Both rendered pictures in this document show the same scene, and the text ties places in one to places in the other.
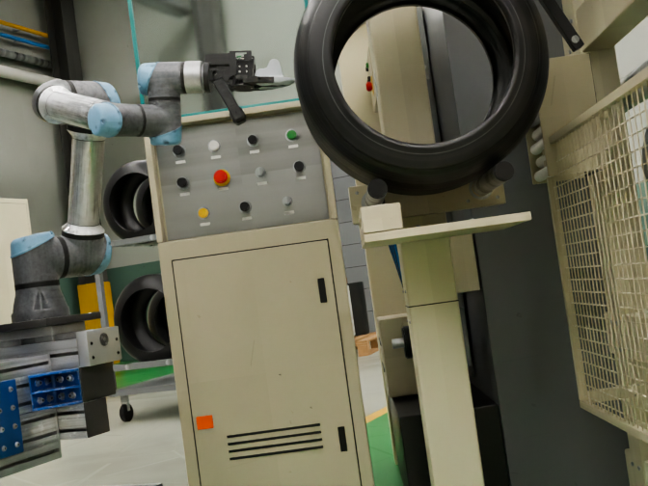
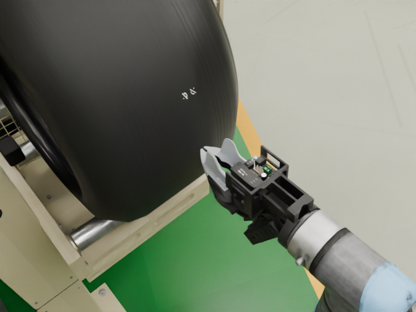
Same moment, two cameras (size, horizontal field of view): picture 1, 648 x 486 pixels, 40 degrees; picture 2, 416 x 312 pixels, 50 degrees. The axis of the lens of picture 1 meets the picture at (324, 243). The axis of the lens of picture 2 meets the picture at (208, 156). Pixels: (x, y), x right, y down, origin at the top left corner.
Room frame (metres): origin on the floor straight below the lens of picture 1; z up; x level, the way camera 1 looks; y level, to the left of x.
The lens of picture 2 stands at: (2.36, 0.33, 1.77)
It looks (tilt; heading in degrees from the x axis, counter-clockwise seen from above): 55 degrees down; 228
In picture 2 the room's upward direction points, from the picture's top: straight up
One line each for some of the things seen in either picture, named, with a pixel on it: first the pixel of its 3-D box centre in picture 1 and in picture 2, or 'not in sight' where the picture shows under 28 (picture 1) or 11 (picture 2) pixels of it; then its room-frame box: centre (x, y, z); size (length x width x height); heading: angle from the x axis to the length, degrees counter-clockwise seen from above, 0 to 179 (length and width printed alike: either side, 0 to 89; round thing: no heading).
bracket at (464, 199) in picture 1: (426, 195); (34, 203); (2.33, -0.28, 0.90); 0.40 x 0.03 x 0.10; 89
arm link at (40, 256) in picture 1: (36, 257); not in sight; (2.43, 0.77, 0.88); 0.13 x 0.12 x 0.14; 131
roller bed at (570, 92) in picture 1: (559, 121); not in sight; (2.36, -0.66, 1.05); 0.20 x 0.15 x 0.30; 179
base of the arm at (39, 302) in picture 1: (39, 301); not in sight; (2.42, 0.78, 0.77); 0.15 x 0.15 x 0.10
